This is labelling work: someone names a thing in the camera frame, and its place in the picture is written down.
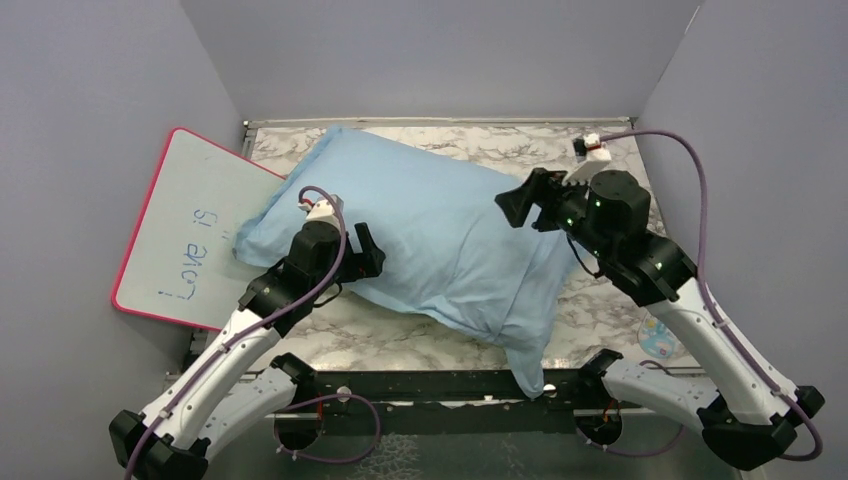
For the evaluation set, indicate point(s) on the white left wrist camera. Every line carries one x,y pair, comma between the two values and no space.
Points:
323,211

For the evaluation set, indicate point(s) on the pink framed whiteboard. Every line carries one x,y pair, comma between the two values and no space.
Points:
179,265

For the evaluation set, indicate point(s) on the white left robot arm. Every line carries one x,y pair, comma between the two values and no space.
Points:
177,434

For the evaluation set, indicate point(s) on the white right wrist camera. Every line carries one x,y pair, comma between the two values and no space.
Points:
592,157

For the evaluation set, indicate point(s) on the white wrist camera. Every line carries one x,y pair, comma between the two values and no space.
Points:
323,211
592,157

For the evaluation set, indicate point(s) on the small blue white packet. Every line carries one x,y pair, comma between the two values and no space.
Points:
655,339

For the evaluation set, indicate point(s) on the light blue pillowcase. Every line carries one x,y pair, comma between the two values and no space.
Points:
450,253

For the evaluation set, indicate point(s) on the aluminium table edge frame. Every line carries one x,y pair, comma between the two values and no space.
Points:
364,122

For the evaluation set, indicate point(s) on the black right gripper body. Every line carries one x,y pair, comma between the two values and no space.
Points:
566,210

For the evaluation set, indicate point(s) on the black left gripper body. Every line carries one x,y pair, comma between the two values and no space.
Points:
324,275

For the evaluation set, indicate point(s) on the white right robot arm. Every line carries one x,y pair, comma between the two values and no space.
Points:
752,413

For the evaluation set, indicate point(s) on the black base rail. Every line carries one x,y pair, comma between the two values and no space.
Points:
358,403

